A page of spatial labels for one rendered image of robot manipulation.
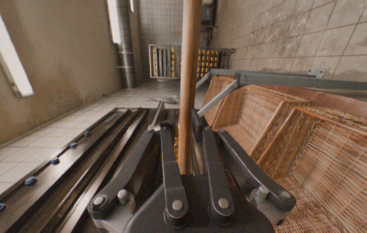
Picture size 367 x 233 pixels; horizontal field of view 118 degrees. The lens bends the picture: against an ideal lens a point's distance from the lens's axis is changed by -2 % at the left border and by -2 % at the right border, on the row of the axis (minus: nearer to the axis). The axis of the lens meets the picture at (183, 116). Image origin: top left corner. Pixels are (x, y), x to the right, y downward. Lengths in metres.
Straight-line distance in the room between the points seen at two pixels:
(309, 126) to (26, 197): 1.42
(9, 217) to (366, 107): 1.48
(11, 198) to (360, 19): 2.32
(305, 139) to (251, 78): 0.39
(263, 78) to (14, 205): 1.30
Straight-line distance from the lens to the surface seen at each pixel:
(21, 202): 1.06
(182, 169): 0.31
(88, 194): 0.87
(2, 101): 1.70
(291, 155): 0.80
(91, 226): 0.78
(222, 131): 0.16
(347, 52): 1.49
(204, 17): 4.70
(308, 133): 0.79
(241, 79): 0.58
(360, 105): 0.72
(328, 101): 0.77
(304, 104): 0.79
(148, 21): 5.39
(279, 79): 0.68
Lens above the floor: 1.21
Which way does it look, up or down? 4 degrees down
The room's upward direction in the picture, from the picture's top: 89 degrees counter-clockwise
